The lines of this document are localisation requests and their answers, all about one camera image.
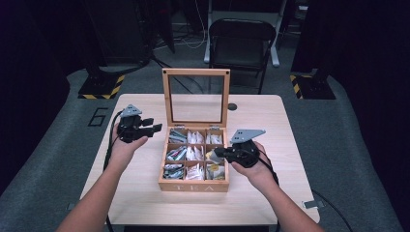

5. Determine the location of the black folding chair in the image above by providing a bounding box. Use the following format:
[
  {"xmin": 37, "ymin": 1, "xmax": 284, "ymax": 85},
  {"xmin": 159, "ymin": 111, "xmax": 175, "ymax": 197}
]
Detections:
[{"xmin": 208, "ymin": 17, "xmax": 278, "ymax": 95}]

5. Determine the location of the group of assorted tea packets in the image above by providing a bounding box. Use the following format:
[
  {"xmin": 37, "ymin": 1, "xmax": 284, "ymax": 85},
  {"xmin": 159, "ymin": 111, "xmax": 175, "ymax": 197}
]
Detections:
[{"xmin": 162, "ymin": 129, "xmax": 226, "ymax": 182}]

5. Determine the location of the wooden tea box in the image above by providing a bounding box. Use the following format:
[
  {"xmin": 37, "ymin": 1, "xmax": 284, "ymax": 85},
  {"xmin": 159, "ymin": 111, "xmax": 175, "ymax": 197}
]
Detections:
[{"xmin": 158, "ymin": 67, "xmax": 231, "ymax": 193}]

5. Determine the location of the black stand with striped base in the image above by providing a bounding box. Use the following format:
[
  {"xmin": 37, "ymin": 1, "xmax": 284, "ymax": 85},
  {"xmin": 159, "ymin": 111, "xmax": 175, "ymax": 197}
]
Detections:
[
  {"xmin": 288, "ymin": 64, "xmax": 337, "ymax": 101},
  {"xmin": 77, "ymin": 47, "xmax": 126, "ymax": 101}
]

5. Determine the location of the yellow tea bag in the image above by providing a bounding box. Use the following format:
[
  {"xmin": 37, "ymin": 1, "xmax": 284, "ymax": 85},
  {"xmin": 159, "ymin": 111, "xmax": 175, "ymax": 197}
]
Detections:
[{"xmin": 205, "ymin": 149, "xmax": 223, "ymax": 164}]

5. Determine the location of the person's right hand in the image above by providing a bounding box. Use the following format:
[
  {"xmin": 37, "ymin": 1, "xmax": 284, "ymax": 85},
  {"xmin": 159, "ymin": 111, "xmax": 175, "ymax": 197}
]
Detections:
[{"xmin": 230, "ymin": 140, "xmax": 276, "ymax": 190}]

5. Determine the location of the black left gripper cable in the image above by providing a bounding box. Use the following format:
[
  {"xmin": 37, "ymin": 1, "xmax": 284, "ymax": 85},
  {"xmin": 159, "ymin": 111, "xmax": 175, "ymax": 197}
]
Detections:
[{"xmin": 102, "ymin": 110, "xmax": 125, "ymax": 232}]

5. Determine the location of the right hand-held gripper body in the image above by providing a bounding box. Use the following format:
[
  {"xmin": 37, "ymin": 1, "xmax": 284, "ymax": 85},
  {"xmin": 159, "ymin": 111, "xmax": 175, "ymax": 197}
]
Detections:
[{"xmin": 221, "ymin": 129, "xmax": 267, "ymax": 169}]

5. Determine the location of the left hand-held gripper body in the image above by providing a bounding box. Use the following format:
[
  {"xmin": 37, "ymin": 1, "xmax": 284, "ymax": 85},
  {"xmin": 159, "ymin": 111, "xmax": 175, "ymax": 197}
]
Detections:
[{"xmin": 116, "ymin": 103, "xmax": 144, "ymax": 144}]

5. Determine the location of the white floor cable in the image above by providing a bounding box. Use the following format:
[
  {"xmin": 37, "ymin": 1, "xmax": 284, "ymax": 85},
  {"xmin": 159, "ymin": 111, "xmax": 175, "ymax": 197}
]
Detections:
[{"xmin": 154, "ymin": 0, "xmax": 208, "ymax": 51}]

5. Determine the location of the white metal stand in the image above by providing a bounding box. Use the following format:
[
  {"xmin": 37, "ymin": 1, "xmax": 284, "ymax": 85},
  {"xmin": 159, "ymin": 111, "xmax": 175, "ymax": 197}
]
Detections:
[{"xmin": 203, "ymin": 0, "xmax": 288, "ymax": 68}]

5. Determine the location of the person's left hand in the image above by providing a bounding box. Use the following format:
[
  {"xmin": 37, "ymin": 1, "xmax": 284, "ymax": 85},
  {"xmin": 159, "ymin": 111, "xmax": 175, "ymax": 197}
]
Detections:
[{"xmin": 108, "ymin": 123, "xmax": 150, "ymax": 166}]

